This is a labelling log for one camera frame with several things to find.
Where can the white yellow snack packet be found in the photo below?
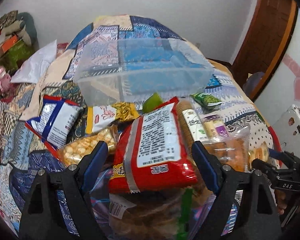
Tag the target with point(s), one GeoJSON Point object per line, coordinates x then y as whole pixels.
{"type": "Point", "coordinates": [99, 117]}

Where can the pink plush toy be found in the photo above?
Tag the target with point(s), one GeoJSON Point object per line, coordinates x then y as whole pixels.
{"type": "Point", "coordinates": [5, 80]}

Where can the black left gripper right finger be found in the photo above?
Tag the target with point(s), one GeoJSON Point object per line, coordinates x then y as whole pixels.
{"type": "Point", "coordinates": [257, 217]}

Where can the purple white snack pack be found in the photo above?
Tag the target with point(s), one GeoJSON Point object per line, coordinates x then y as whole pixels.
{"type": "Point", "coordinates": [214, 126]}

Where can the yellow puffed snack bag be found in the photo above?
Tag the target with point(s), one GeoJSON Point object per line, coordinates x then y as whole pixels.
{"type": "Point", "coordinates": [73, 152]}

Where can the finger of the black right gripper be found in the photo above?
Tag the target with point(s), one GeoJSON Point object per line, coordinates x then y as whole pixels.
{"type": "Point", "coordinates": [266, 168]}

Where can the clear plastic storage bin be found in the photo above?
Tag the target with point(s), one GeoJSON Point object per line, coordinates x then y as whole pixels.
{"type": "Point", "coordinates": [132, 70]}

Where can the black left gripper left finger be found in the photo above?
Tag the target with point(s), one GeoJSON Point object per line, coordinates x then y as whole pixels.
{"type": "Point", "coordinates": [42, 217]}

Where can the person's hand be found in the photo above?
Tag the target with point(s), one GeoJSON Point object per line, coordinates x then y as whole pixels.
{"type": "Point", "coordinates": [280, 201]}

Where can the green jelly cup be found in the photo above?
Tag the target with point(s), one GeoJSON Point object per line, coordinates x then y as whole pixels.
{"type": "Point", "coordinates": [152, 103]}

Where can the orange fried snack bag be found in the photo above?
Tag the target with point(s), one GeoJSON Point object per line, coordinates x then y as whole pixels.
{"type": "Point", "coordinates": [232, 150]}

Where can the patchwork patterned bed cover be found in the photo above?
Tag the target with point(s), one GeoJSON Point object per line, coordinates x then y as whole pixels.
{"type": "Point", "coordinates": [21, 151]}

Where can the pile of clothes and boxes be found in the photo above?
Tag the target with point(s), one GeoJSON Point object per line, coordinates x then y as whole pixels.
{"type": "Point", "coordinates": [18, 36]}

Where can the small green snack packet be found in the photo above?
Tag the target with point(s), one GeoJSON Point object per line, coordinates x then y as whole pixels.
{"type": "Point", "coordinates": [207, 101]}

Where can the white pillow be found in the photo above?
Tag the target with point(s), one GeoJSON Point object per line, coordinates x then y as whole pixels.
{"type": "Point", "coordinates": [35, 66]}

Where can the clear bag with green seal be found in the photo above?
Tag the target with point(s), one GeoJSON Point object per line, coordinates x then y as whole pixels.
{"type": "Point", "coordinates": [167, 214]}

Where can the round cracker roll pack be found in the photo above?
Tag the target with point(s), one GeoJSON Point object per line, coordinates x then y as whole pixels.
{"type": "Point", "coordinates": [190, 123]}

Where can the white stickered laptop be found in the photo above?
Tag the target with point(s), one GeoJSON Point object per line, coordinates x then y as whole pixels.
{"type": "Point", "coordinates": [287, 129]}

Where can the blue white red snack bag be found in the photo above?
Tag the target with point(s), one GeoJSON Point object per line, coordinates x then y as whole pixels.
{"type": "Point", "coordinates": [57, 117]}

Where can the brown wooden door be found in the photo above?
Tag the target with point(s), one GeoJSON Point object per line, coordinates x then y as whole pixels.
{"type": "Point", "coordinates": [264, 45]}

